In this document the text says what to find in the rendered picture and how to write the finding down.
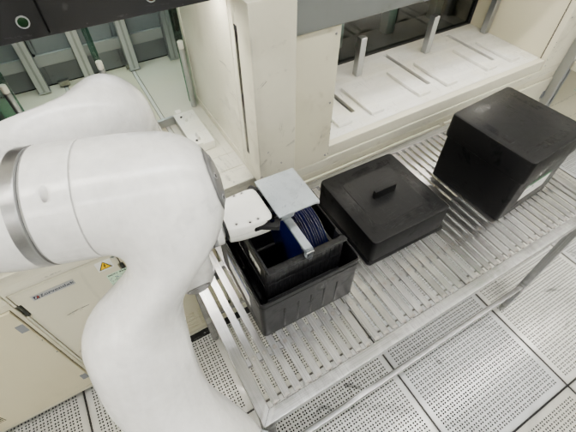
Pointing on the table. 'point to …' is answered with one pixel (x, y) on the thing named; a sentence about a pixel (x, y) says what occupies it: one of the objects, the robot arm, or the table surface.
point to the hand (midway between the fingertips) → (285, 198)
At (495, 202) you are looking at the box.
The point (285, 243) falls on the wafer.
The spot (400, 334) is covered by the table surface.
